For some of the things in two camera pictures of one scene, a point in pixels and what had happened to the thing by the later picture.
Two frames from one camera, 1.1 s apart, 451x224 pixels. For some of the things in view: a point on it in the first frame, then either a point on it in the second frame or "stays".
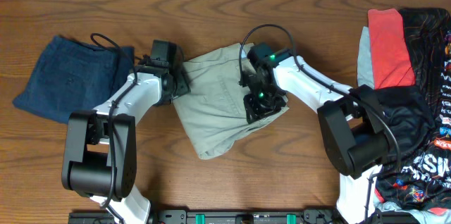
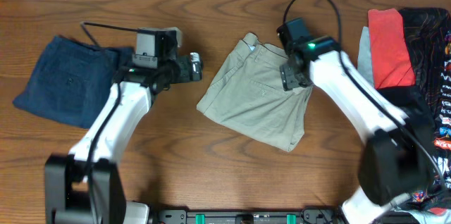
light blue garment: x=364 y=63 stays
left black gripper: x=184 y=87 to x=187 y=76
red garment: x=392 y=62 stays
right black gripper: x=258 y=112 to x=289 y=79
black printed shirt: x=421 y=116 stays
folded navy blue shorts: x=72 y=76 stays
